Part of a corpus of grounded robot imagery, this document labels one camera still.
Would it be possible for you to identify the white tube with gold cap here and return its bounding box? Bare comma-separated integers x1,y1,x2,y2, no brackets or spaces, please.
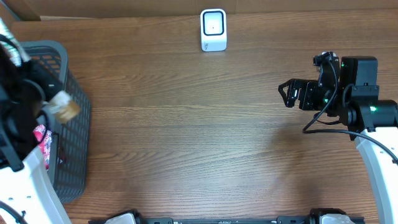
1,21,80,123

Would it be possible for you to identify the red purple snack packet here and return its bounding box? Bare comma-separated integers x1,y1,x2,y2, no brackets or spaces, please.
34,124,52,169

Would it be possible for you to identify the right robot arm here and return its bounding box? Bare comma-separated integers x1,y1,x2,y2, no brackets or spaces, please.
278,52,397,223

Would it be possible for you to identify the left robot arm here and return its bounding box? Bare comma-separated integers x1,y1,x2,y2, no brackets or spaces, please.
1,35,79,223

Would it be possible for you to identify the white barcode scanner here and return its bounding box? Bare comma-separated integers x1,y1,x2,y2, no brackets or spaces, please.
200,8,228,52

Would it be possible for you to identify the grey plastic basket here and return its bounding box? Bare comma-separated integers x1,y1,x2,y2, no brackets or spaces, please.
21,40,91,203

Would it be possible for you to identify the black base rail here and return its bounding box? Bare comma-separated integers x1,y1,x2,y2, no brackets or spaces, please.
88,208,366,224

